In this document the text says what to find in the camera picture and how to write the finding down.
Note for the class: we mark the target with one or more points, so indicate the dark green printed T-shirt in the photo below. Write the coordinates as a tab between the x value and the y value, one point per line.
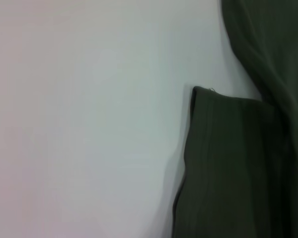
238	161

